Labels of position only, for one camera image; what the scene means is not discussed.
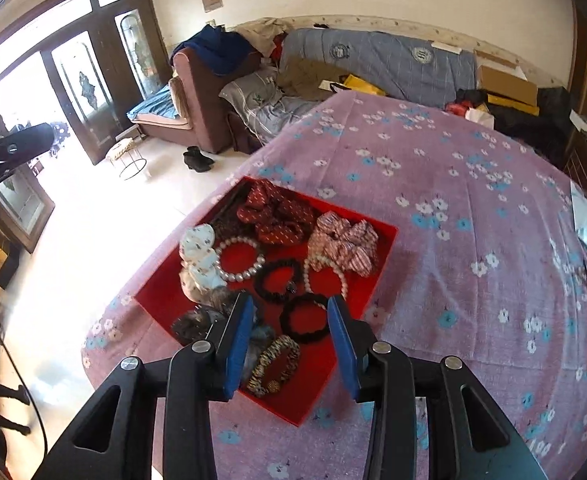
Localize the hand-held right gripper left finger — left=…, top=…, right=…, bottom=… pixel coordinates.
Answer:
left=34, top=292, right=255, bottom=480

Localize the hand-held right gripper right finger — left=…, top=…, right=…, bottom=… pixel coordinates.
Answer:
left=326, top=294, right=549, bottom=480

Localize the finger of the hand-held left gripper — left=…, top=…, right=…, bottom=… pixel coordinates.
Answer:
left=0, top=122, right=57, bottom=171

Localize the leopard print scrunchie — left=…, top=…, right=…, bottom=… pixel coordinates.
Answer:
left=246, top=336, right=300, bottom=397

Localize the red tray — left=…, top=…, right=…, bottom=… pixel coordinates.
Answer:
left=134, top=175, right=399, bottom=427

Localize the dark sheer dotted scrunchie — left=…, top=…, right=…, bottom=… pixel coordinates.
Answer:
left=171, top=287, right=274, bottom=361

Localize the black hair tie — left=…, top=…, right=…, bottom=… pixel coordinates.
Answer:
left=280, top=294, right=331, bottom=345

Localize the black beaded bracelet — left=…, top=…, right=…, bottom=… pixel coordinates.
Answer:
left=254, top=259, right=304, bottom=305

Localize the small pearl bracelet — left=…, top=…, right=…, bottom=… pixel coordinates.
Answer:
left=302, top=255, right=349, bottom=298

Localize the large pearl bracelet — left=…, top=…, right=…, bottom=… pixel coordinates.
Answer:
left=215, top=237, right=267, bottom=283

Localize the white printed scrunchie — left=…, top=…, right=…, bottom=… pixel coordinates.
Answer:
left=180, top=224, right=227, bottom=303

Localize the red dotted scrunchie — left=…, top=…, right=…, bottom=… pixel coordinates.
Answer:
left=237, top=180, right=317, bottom=246

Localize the pink striped scrunchie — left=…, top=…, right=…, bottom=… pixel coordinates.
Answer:
left=307, top=211, right=379, bottom=276

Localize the wooden glass door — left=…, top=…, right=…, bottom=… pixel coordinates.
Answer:
left=0, top=0, right=172, bottom=166

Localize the blue seat cushion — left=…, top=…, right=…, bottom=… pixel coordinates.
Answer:
left=126, top=82, right=194, bottom=128

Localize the pink floral tablecloth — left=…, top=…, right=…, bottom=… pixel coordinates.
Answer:
left=81, top=91, right=587, bottom=480

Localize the pair of black boots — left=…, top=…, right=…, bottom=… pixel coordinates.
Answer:
left=184, top=146, right=215, bottom=173

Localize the brown sofa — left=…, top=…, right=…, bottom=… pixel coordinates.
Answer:
left=171, top=45, right=284, bottom=156

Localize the dark blue clothing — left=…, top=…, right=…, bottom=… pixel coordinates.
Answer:
left=174, top=25, right=257, bottom=76

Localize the grey striped duvet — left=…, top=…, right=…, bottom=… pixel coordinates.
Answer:
left=234, top=95, right=324, bottom=146

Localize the grey pillow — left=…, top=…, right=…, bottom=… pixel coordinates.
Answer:
left=218, top=67, right=284, bottom=111

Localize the beige clothing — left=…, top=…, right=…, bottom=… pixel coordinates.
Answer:
left=236, top=17, right=294, bottom=56

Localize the yellow bag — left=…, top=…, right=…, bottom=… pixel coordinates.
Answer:
left=341, top=74, right=387, bottom=97

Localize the white bag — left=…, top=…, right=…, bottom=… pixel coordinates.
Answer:
left=466, top=107, right=494, bottom=128

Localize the khaki cloth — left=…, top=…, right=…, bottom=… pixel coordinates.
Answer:
left=276, top=57, right=344, bottom=101

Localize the blue striped quilt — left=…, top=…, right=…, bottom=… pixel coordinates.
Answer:
left=278, top=27, right=477, bottom=108

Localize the black bag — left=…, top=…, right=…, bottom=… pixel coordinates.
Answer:
left=493, top=87, right=574, bottom=156

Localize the cardboard box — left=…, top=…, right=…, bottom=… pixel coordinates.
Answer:
left=476, top=50, right=541, bottom=106

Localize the round wire stool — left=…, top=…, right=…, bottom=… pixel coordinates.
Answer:
left=106, top=140, right=149, bottom=181

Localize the black cable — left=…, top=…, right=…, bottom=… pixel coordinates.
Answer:
left=0, top=320, right=49, bottom=461

